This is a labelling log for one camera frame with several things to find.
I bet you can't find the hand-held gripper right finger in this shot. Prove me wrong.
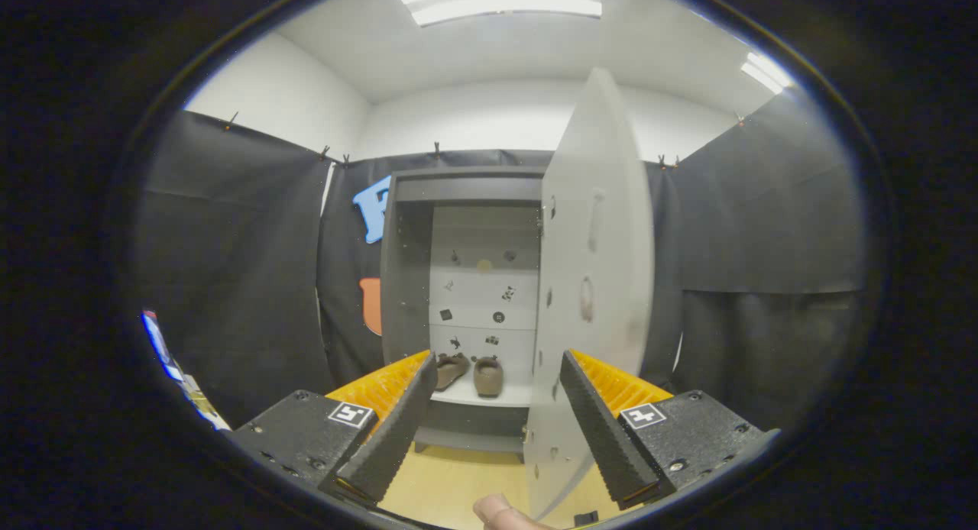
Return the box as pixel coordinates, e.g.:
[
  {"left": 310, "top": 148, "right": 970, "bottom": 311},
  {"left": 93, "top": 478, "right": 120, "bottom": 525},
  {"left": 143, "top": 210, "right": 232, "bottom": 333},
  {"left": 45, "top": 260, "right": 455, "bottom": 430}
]
[{"left": 559, "top": 350, "right": 782, "bottom": 510}]

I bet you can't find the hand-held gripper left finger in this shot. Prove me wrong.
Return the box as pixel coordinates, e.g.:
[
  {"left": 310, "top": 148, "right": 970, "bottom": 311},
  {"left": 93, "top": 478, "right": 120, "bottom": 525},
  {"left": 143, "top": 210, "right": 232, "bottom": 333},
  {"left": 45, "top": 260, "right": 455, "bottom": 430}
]
[{"left": 229, "top": 351, "right": 439, "bottom": 506}]

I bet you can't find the brown fuzzy shoe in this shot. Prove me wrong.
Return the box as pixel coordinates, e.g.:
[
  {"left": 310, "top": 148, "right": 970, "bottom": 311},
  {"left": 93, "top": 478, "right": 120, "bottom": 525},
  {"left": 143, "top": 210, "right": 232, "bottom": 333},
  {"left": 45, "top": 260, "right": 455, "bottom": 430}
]
[
  {"left": 434, "top": 352, "right": 471, "bottom": 392},
  {"left": 472, "top": 354, "right": 504, "bottom": 398}
]

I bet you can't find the grey shoe cabinet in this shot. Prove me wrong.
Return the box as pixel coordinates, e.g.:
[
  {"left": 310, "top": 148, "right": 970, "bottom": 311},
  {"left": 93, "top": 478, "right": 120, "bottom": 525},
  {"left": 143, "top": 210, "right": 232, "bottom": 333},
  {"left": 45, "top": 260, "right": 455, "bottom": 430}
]
[{"left": 380, "top": 166, "right": 551, "bottom": 454}]

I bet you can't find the beige shoe cabinet door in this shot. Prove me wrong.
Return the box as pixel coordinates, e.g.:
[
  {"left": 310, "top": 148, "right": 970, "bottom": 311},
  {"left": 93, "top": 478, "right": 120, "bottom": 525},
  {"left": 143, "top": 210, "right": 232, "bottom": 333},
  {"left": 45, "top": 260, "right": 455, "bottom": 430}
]
[{"left": 523, "top": 66, "right": 656, "bottom": 519}]

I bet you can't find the black backdrop cloth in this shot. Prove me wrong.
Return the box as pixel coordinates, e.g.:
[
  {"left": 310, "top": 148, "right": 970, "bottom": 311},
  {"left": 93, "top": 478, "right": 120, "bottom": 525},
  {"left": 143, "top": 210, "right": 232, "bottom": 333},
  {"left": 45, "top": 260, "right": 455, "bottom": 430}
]
[{"left": 138, "top": 87, "right": 872, "bottom": 431}]

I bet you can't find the small ceiling light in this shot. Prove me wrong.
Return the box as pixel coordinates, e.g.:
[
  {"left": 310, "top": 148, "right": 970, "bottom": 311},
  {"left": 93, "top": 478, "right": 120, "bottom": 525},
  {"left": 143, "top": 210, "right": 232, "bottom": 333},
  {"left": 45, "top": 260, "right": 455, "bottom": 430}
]
[{"left": 740, "top": 51, "right": 795, "bottom": 95}]

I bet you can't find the long ceiling light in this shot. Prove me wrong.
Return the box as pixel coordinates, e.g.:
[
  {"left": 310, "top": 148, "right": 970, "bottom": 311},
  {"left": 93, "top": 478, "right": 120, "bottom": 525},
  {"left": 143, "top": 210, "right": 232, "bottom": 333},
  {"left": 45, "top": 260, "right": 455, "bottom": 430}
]
[{"left": 397, "top": 0, "right": 603, "bottom": 27}]

